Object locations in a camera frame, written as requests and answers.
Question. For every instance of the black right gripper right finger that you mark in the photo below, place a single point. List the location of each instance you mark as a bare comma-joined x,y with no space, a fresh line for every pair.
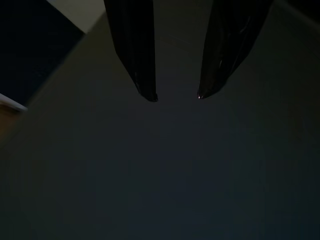
225,50

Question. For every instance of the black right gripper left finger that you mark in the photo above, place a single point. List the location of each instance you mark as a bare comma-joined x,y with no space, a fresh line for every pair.
135,50

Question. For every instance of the black floor mat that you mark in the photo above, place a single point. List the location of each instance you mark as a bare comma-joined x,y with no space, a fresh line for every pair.
30,45

